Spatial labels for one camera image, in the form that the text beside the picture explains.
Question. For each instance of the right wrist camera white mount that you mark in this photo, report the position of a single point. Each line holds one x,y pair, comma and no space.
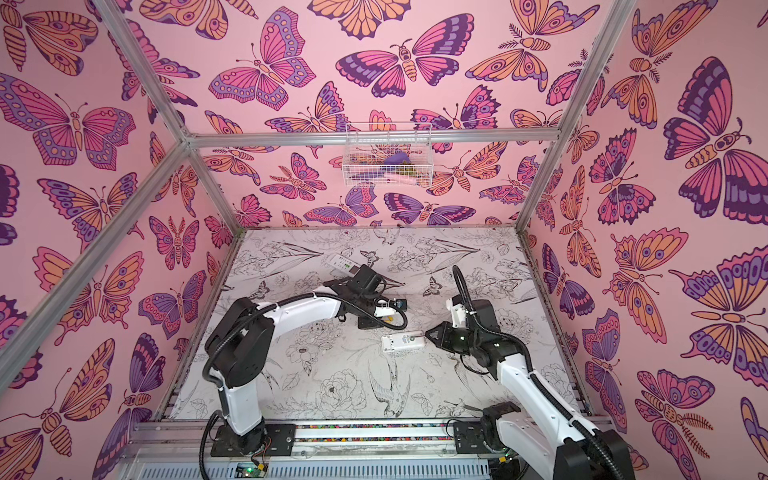
458,313

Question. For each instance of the white remote control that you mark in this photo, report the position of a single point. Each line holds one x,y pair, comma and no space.
402,342

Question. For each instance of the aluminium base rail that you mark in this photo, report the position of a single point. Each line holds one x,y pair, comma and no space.
453,448

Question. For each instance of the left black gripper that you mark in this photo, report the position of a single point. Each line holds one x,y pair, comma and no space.
369,325

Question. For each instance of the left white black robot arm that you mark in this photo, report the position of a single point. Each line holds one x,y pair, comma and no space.
239,345

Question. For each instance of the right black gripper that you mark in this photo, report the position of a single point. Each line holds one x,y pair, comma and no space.
442,336

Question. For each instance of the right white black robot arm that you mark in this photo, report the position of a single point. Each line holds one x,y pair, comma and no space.
550,435

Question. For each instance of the white wire basket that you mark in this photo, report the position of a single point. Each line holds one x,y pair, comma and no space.
387,154

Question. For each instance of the purple item in basket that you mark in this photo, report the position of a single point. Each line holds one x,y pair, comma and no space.
400,158

